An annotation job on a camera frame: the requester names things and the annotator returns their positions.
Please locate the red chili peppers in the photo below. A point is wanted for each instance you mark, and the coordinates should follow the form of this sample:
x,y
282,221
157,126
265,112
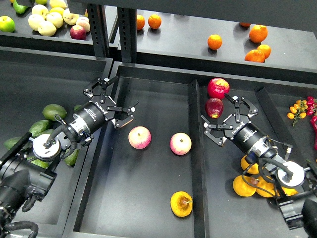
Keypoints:
x,y
312,111

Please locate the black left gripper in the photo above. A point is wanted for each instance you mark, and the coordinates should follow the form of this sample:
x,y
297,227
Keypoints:
x,y
92,115

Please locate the orange on shelf centre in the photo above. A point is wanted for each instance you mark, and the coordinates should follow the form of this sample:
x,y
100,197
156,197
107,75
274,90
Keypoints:
x,y
214,42

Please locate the orange tangerine front shelf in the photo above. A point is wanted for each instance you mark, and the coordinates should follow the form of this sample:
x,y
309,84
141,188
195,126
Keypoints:
x,y
255,56

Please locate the yellow pear lower bin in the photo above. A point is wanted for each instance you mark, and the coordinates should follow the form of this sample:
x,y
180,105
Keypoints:
x,y
241,186

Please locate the pale yellow pear on shelf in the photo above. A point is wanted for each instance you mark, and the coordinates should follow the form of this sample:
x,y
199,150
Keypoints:
x,y
46,28

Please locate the green avocado top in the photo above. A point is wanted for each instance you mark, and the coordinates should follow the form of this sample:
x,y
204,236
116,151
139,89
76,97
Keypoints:
x,y
49,111

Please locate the green apple on shelf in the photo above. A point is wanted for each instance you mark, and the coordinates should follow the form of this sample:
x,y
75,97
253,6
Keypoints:
x,y
7,24

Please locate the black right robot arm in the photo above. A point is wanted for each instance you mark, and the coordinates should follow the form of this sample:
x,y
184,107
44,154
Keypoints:
x,y
266,173

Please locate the pink apple right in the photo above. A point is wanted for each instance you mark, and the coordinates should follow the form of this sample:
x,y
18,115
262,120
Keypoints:
x,y
180,143

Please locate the pink apple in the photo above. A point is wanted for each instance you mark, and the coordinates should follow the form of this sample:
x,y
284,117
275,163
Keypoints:
x,y
180,143
139,137

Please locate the small dark green avocado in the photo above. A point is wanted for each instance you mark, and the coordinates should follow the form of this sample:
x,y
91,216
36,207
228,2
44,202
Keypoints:
x,y
76,107

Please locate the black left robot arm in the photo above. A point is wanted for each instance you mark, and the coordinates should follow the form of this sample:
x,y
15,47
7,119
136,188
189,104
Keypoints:
x,y
27,170

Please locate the black tray divider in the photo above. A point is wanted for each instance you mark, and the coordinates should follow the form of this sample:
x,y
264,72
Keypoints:
x,y
200,206

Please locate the orange cherry tomato bunch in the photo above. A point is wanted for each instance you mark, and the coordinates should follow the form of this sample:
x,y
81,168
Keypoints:
x,y
297,111

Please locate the red apple upper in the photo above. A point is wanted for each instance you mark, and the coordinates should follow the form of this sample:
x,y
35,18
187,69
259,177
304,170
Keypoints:
x,y
217,87

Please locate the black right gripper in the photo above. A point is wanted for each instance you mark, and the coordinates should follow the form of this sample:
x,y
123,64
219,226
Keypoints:
x,y
239,129

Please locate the black shelf post right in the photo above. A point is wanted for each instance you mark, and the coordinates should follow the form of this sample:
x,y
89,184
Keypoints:
x,y
127,31

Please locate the orange behind post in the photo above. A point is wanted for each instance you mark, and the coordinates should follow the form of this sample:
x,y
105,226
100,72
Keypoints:
x,y
140,22

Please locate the black shelf post left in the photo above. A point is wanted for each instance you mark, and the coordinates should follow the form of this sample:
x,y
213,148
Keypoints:
x,y
97,19

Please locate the pink apple left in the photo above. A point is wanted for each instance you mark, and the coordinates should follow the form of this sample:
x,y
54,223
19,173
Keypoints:
x,y
139,137

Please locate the yellow pear in bin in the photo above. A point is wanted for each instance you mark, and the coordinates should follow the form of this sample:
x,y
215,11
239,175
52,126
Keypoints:
x,y
244,165

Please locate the orange beside post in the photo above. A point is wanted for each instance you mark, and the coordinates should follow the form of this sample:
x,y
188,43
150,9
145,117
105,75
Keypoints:
x,y
154,21

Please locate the black shelf post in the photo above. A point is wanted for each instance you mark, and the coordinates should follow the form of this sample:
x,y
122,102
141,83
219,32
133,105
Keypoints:
x,y
97,19
127,31

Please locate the dark red apple lower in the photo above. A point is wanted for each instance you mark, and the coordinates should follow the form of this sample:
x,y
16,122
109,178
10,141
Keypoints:
x,y
214,107

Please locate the red apple on shelf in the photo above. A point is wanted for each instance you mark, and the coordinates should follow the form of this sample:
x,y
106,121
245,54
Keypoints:
x,y
77,32

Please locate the dark green avocado far left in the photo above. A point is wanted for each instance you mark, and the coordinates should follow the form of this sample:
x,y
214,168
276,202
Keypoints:
x,y
9,143

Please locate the large orange on shelf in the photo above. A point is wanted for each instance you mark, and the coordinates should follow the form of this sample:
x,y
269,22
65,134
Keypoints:
x,y
258,33

